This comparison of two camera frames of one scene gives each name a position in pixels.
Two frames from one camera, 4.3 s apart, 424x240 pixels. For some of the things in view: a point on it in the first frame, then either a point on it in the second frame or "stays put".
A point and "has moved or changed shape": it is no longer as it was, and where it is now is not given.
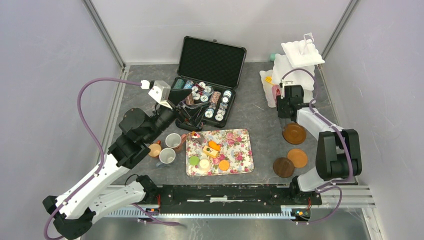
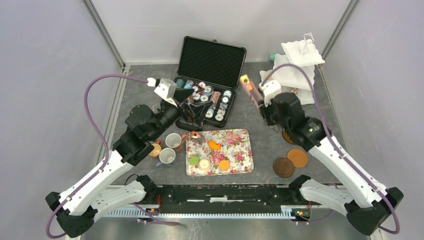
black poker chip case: x=212 y=69 stays put
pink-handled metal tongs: x=276 y=91 has moved or changed shape
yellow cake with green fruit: x=210 y=151 → x=244 y=79
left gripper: x=194 y=115 stays put
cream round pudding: x=204 y=164 stays put
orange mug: x=155 y=149 stays put
